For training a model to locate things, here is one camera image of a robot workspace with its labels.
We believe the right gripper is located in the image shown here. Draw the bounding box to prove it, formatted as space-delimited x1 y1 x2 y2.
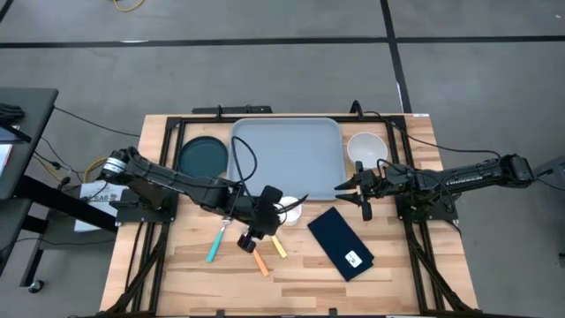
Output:
334 160 383 207

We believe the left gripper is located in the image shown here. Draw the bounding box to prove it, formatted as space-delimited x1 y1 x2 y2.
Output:
246 185 309 242

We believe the white mug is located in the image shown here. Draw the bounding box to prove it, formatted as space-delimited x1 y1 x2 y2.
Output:
274 195 304 227

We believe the yellow-handled knife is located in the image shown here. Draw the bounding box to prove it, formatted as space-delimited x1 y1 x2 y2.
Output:
268 233 289 260

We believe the white bowl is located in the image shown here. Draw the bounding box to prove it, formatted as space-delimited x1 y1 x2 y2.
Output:
346 132 389 166

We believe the navy cloth napkin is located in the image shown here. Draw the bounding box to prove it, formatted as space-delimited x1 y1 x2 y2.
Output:
306 206 376 283

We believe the orange-handled fork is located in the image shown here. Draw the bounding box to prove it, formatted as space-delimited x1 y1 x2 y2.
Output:
252 246 271 278

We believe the teal-handled spoon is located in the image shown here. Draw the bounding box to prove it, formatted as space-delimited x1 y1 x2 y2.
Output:
206 217 234 264

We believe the dark teal plate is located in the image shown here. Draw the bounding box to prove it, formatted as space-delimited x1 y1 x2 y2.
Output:
177 135 230 179

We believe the grey plastic tray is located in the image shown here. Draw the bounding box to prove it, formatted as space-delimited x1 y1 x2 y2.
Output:
227 117 348 202

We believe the grey equipment stand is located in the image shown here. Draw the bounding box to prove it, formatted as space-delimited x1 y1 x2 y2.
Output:
532 154 565 192

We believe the white printed paper sheet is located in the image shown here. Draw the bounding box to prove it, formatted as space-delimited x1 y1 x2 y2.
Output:
73 179 129 233

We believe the black side desk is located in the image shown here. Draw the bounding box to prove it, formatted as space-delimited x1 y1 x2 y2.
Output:
0 87 120 295

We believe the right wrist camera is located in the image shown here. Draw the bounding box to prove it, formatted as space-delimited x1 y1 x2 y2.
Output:
360 193 374 223

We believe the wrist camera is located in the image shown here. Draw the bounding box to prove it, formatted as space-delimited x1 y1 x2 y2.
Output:
237 228 260 254
360 193 374 223

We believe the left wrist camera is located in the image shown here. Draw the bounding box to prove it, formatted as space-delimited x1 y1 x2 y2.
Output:
237 228 260 254

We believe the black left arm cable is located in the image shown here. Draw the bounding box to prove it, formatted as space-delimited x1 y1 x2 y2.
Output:
231 135 259 202

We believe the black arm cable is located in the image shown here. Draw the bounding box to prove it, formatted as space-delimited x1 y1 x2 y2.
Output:
231 135 259 202
350 100 502 160

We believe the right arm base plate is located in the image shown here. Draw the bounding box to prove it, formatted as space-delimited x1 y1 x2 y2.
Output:
394 193 460 224

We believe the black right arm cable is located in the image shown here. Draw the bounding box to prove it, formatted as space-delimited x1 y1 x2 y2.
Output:
350 100 502 160

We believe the black bar with cables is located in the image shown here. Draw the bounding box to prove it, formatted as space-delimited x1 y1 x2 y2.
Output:
192 104 274 115

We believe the black aluminium table frame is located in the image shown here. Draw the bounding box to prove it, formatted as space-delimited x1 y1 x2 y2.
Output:
99 112 480 318

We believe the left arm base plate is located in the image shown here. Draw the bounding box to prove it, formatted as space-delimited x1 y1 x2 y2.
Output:
109 189 178 224

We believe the yellow floor cable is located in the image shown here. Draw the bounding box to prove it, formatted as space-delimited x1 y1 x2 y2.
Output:
112 0 146 13
83 156 109 183

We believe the black floor cable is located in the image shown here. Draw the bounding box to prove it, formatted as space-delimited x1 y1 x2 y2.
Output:
52 105 141 138

